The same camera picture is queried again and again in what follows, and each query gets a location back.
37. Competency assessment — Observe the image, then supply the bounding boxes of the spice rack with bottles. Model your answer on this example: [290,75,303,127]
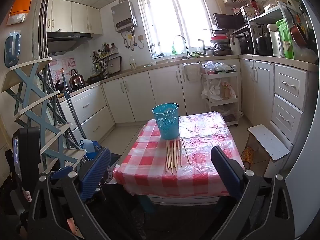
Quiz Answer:
[91,43,120,58]

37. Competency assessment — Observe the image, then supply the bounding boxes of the grey refrigerator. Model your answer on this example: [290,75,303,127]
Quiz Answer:
[0,0,54,130]

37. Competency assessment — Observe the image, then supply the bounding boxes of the white cutting board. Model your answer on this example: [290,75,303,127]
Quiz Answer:
[229,35,241,55]

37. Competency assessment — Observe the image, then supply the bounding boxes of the red checkered plastic tablecloth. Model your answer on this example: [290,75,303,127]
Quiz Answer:
[112,111,247,198]

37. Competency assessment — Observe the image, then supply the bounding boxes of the silver gas water heater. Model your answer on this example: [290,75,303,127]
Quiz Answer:
[111,0,138,33]

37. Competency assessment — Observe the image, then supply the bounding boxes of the hanging utensil holder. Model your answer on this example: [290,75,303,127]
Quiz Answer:
[92,55,110,78]

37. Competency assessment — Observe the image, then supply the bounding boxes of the blue plastic bag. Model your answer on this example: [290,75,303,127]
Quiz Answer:
[79,138,101,160]

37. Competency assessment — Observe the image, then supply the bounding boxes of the white plastic packet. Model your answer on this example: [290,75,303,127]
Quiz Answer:
[6,12,27,26]

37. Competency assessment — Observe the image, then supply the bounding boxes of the black wok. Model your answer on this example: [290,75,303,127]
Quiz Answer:
[55,79,67,93]

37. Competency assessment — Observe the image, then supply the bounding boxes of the teal perforated plastic basket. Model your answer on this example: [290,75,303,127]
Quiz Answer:
[152,102,180,140]

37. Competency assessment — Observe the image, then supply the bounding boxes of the green food packet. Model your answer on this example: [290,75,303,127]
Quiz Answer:
[276,18,293,60]

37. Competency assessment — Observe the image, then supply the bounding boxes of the red frying pan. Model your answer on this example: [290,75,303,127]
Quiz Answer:
[290,23,308,47]

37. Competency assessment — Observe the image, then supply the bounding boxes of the water heater hoses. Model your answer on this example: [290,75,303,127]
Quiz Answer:
[122,31,145,51]

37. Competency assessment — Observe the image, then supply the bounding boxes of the white plastic bag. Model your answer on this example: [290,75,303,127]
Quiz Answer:
[201,79,223,103]

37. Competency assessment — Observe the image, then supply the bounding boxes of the white rolling cart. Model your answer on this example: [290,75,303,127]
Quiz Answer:
[201,61,240,127]

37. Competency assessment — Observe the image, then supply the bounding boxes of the kitchen window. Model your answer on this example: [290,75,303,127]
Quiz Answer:
[136,0,220,60]

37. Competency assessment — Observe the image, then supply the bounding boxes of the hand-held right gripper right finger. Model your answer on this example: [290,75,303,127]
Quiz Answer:
[211,145,295,240]

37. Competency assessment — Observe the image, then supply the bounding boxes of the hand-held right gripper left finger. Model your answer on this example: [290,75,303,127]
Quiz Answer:
[25,147,112,240]

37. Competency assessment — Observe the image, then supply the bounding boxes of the white appliance shelf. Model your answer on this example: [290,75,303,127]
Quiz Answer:
[247,1,296,56]

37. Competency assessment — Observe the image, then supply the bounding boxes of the orange paper note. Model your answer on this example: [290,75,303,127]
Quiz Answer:
[10,0,33,16]

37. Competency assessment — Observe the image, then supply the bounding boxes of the yellow patterned slipper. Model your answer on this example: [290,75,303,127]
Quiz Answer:
[240,147,255,170]

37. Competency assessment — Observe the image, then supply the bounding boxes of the bunch of wooden chopsticks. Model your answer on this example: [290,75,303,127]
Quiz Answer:
[164,137,191,174]

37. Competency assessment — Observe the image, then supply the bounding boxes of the black range hood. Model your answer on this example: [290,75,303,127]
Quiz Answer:
[46,32,92,55]

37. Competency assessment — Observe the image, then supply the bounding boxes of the blue wall holder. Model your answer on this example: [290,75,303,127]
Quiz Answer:
[4,33,22,68]

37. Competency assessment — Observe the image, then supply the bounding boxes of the stack of cookware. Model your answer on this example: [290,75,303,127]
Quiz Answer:
[209,28,232,56]

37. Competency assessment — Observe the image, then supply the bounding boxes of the black countertop cooker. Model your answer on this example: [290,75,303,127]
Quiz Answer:
[255,35,272,56]

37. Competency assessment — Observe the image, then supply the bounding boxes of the white hanging waste bin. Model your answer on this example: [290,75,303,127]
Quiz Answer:
[182,61,202,82]

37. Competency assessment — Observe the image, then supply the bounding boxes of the red yellow snack bag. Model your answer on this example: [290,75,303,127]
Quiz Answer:
[221,81,236,99]

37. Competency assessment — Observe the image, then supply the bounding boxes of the light grey door panel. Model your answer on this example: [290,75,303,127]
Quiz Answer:
[284,0,320,239]

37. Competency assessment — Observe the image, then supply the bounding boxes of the steel kettle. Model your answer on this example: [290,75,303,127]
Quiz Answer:
[69,68,87,88]

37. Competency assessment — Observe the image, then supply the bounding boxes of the black microwave oven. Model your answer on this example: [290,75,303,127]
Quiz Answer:
[212,12,248,30]

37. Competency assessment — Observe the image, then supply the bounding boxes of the beige and blue shelf rack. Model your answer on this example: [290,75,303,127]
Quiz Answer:
[0,57,87,174]

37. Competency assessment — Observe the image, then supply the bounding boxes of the white kitchen base cabinets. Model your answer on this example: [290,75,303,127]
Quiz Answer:
[58,58,319,153]

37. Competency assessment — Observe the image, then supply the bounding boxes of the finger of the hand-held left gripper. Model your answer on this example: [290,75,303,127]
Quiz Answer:
[48,165,75,182]

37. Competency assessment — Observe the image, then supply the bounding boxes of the chrome kitchen faucet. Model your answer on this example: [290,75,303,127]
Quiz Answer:
[173,35,190,58]

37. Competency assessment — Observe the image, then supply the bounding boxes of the crumpled clear plastic bag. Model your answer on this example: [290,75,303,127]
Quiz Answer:
[202,61,237,75]

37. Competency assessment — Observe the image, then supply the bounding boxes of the white electric thermos pot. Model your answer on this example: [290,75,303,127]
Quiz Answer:
[266,24,285,57]

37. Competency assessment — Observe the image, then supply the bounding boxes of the pink wall stickers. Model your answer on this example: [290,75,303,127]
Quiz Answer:
[49,56,75,80]

